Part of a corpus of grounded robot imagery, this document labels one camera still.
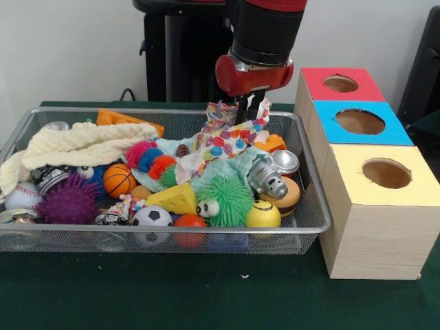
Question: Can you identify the cream waffle cloth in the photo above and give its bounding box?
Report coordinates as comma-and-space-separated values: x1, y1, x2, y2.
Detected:
0, 122, 159, 204

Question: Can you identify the colourful polka dot cloth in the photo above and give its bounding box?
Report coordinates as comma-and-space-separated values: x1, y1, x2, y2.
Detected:
175, 98, 272, 185

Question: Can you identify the rainbow spiky caterpillar toy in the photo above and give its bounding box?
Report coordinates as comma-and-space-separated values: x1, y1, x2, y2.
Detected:
124, 140, 178, 188

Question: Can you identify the green spiky toy with eyes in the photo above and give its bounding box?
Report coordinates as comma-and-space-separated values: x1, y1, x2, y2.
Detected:
195, 177, 254, 228

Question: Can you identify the black and white soccer ball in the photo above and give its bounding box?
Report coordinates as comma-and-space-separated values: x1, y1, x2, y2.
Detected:
132, 204, 174, 247

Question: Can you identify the purple spiky ball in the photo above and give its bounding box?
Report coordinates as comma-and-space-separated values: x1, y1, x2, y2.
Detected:
36, 173, 104, 225

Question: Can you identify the metal mesh bin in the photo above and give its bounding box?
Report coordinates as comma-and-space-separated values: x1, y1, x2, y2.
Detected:
0, 107, 333, 256

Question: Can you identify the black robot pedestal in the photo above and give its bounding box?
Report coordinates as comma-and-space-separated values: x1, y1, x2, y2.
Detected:
132, 0, 241, 103

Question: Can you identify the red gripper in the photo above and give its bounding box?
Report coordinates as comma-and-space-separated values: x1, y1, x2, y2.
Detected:
215, 54, 295, 124

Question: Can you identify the mint green waffle cloth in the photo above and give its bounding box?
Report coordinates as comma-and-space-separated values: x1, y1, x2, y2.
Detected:
132, 137, 264, 193

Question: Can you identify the silver toy camera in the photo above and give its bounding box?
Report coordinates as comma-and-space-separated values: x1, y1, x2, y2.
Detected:
247, 150, 300, 199

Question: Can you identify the dark green table cloth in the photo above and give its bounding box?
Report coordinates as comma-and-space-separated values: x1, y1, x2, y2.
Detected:
0, 100, 440, 330

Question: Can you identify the black metal stand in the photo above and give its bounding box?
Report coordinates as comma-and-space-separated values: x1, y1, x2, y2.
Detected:
397, 5, 440, 138

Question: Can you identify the wooden box with three holes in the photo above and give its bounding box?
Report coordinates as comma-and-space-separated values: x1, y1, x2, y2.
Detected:
294, 67, 440, 281

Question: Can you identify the small orange basketball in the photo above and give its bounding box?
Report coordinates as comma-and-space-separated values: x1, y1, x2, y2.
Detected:
102, 163, 138, 199

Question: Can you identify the yellow cheese wedge toy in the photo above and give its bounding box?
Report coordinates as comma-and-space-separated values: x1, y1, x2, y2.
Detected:
146, 181, 197, 217

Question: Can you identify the yellow smiley ball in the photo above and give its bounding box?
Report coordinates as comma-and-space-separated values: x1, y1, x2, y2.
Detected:
245, 199, 282, 228

